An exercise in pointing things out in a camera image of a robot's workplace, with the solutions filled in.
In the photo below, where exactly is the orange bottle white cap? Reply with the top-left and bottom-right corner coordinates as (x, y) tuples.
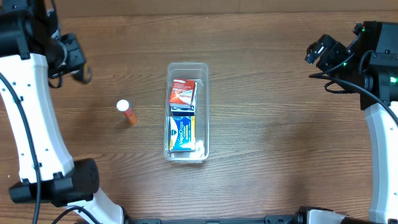
(116, 100), (137, 125)

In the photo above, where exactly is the red white small box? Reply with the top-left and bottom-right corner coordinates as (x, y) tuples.
(169, 79), (196, 108)

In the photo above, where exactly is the white blue plaster box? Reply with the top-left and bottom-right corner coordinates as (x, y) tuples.
(170, 105), (196, 116)

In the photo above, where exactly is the blue yellow VapoDrops box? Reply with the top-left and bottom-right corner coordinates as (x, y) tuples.
(169, 116), (196, 152)

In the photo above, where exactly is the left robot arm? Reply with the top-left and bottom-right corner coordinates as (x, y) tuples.
(1, 0), (129, 223)

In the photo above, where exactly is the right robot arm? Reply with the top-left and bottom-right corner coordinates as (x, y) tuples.
(305, 21), (397, 223)

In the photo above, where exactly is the clear plastic container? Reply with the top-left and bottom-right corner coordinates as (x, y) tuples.
(163, 62), (210, 163)

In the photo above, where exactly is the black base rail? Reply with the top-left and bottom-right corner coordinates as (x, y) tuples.
(125, 215), (294, 224)

